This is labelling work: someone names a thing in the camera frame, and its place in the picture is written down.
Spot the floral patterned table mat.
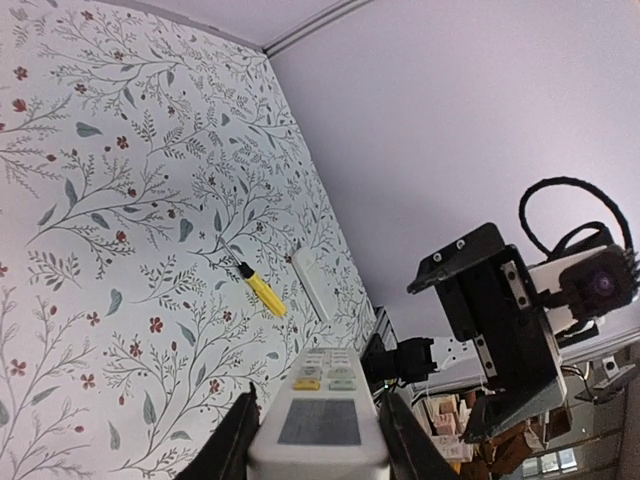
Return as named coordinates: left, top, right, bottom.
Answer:
left=1, top=1, right=375, bottom=479

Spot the yellow handled screwdriver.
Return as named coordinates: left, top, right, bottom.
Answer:
left=219, top=238, right=287, bottom=317

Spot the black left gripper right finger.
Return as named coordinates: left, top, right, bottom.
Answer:
left=378, top=392, right=459, bottom=480

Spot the white remote control with batteries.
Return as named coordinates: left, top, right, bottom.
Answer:
left=247, top=347, right=391, bottom=480

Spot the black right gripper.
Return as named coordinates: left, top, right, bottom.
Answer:
left=407, top=222, right=567, bottom=443

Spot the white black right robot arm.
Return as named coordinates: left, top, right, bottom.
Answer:
left=361, top=222, right=567, bottom=444

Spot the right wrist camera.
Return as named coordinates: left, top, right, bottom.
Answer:
left=528, top=221, right=639, bottom=348

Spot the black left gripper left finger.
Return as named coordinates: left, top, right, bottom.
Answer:
left=175, top=383, right=259, bottom=480

